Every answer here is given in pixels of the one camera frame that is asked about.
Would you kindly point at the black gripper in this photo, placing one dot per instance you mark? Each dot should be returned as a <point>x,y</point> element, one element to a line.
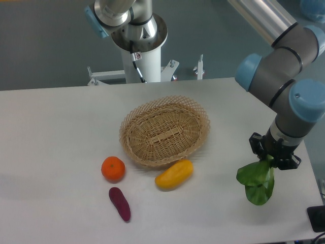
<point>267,146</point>

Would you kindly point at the blue object top right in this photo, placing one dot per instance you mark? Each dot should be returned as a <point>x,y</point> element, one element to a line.
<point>313,9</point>

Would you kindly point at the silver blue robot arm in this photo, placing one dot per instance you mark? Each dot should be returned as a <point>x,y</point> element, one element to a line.
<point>299,105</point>

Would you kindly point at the orange tangerine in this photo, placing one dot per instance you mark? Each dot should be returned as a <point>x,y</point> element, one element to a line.
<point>113,169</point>

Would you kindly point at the green leafy vegetable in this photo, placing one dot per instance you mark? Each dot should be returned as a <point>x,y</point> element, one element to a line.
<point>258,179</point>

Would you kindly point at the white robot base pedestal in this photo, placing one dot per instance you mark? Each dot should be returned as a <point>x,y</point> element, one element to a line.
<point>147,38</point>

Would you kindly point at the woven wicker basket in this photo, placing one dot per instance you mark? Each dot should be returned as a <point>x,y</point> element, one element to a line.
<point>164,130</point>

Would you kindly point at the white metal frame bracket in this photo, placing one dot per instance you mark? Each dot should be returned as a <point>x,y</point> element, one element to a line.
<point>137,69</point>

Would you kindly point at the black device at table edge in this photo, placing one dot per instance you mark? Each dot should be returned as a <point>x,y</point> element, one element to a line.
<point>316,218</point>

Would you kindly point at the purple sweet potato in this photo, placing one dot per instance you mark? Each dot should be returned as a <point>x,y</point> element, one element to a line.
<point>120,202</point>

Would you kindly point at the yellow mango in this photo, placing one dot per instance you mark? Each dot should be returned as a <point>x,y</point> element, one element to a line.
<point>176,175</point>

